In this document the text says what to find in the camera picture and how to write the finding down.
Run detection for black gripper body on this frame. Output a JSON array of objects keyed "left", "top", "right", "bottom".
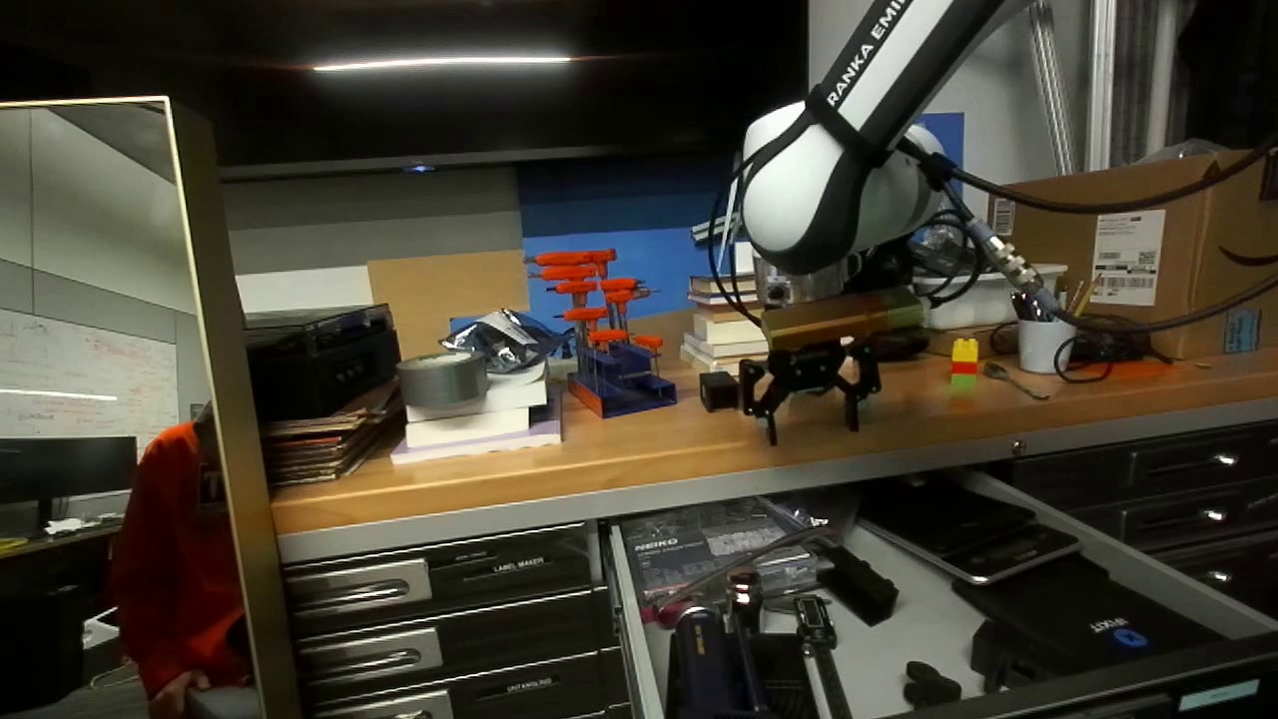
[{"left": 744, "top": 340, "right": 879, "bottom": 399}]

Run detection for black block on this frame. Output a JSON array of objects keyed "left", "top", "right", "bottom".
[
  {"left": 700, "top": 372, "right": 738, "bottom": 411},
  {"left": 805, "top": 538, "right": 899, "bottom": 622}
]

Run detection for grey drawer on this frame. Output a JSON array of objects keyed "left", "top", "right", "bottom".
[{"left": 605, "top": 476, "right": 1278, "bottom": 719}]

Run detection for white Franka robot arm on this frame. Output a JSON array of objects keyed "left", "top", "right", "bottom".
[{"left": 725, "top": 0, "right": 1042, "bottom": 439}]

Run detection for middle left closed drawer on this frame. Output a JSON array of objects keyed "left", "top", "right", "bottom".
[{"left": 299, "top": 592, "right": 609, "bottom": 693}]

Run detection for closed drawer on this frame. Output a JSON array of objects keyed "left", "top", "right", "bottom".
[
  {"left": 299, "top": 592, "right": 609, "bottom": 693},
  {"left": 284, "top": 524, "right": 597, "bottom": 630}
]

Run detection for upper left closed drawer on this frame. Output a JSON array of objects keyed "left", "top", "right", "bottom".
[{"left": 284, "top": 524, "right": 597, "bottom": 630}]

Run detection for stack of books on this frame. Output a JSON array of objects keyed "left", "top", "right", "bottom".
[{"left": 677, "top": 276, "right": 766, "bottom": 369}]

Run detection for yellow red toy brick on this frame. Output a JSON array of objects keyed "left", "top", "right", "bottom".
[{"left": 946, "top": 337, "right": 983, "bottom": 393}]

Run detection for red hex key set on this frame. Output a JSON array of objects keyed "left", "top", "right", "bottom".
[{"left": 529, "top": 248, "right": 674, "bottom": 421}]

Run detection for white pen cup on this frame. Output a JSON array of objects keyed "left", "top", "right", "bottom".
[{"left": 1017, "top": 321, "right": 1073, "bottom": 376}]

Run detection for black kitchen scale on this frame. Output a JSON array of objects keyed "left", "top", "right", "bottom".
[{"left": 860, "top": 480, "right": 1079, "bottom": 585}]

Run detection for cardboard box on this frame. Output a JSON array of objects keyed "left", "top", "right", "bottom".
[{"left": 1010, "top": 147, "right": 1278, "bottom": 359}]

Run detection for black case on counter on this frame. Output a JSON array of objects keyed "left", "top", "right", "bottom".
[{"left": 248, "top": 303, "right": 399, "bottom": 421}]

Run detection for person in orange jacket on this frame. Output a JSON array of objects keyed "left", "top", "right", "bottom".
[{"left": 109, "top": 421, "right": 252, "bottom": 719}]

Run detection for grey duct tape roll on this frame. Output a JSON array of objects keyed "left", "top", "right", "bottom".
[{"left": 399, "top": 352, "right": 488, "bottom": 417}]

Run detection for wall monitor screen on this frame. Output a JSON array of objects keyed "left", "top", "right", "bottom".
[{"left": 206, "top": 0, "right": 809, "bottom": 170}]

